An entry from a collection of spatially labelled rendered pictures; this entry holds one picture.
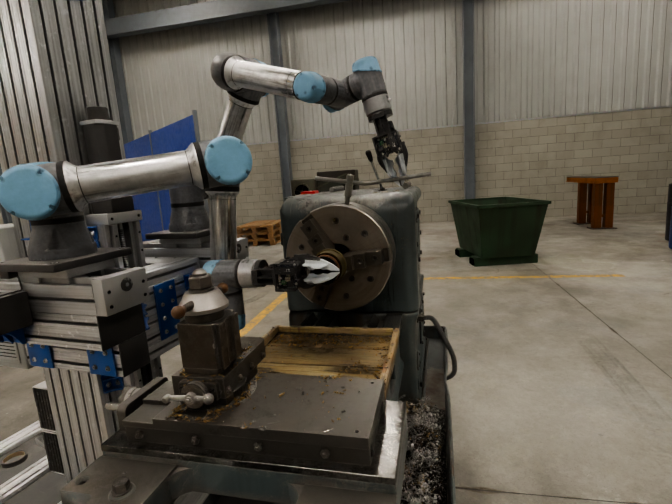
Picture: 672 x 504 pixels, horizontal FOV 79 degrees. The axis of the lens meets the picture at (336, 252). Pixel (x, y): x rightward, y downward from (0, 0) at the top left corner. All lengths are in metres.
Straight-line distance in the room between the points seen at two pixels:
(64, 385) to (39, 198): 0.80
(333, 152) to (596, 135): 6.42
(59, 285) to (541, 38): 11.48
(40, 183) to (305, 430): 0.75
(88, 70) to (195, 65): 11.64
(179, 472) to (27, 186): 0.66
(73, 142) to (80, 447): 1.01
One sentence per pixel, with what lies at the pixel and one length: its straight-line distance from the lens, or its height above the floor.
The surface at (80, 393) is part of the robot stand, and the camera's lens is 1.65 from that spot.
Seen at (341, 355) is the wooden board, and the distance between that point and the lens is 1.03.
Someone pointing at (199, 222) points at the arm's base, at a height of 1.19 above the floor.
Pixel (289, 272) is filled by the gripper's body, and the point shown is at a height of 1.09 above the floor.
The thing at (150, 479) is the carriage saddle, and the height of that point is 0.91.
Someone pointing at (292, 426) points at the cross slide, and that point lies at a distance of 0.63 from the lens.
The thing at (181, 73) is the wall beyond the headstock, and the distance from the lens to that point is 13.41.
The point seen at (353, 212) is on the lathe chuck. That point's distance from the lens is 1.16.
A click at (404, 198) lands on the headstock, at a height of 1.23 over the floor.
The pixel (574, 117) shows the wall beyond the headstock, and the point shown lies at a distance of 11.79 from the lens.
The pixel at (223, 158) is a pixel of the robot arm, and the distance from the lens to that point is 1.04.
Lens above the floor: 1.31
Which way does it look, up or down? 10 degrees down
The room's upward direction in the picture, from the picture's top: 4 degrees counter-clockwise
